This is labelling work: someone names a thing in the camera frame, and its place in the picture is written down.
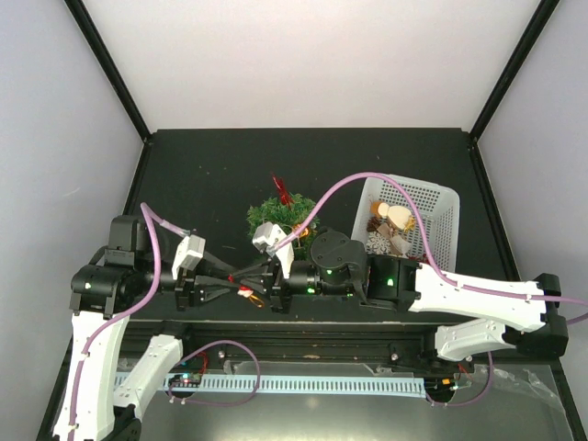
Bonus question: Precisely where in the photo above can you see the small green christmas tree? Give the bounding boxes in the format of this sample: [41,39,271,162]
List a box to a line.
[246,194,320,260]

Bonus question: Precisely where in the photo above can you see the red star tree topper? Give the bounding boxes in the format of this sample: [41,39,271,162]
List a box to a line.
[272,175,294,209]

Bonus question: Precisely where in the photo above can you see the white plastic basket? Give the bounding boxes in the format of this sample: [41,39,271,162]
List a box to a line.
[351,175,459,272]

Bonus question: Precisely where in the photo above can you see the red bell ornament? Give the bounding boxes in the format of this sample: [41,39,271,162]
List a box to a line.
[228,275,265,309]

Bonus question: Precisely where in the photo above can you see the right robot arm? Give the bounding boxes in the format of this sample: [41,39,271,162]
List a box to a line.
[230,230,569,370]

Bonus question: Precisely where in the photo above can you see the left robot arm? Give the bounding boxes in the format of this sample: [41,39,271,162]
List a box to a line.
[51,209,234,440]

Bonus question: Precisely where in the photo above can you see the white snowflake ornament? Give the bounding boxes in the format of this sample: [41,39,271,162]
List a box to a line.
[366,231,391,255]

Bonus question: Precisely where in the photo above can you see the pine cone ornament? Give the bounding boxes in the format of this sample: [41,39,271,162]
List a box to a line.
[366,216,382,232]

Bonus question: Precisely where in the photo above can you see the burlap lace bow ornament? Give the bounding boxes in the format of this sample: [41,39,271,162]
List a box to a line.
[379,224,412,258]

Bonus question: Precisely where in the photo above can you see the wooden snowman ornament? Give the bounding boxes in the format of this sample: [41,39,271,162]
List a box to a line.
[370,200,416,232]

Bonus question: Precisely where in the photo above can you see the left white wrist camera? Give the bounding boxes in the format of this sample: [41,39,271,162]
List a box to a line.
[171,234,206,280]

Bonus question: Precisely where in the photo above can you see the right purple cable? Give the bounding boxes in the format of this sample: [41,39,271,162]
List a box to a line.
[270,172,588,409]

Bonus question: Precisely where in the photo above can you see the purple cable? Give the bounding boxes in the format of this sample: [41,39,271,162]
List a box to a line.
[270,172,588,409]
[66,201,262,441]

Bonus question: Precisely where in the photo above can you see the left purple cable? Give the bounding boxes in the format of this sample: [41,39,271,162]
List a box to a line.
[66,201,262,441]

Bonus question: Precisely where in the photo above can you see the light blue cable duct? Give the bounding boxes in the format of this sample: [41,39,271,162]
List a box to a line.
[112,370,427,400]

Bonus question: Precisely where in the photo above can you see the left black frame post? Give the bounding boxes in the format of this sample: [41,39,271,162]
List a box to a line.
[64,0,152,141]

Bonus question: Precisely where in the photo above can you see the black frame post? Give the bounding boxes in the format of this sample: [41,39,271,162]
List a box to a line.
[64,0,152,141]
[469,0,560,142]

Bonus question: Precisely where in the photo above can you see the right black frame post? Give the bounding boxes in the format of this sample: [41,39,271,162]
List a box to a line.
[469,0,560,142]

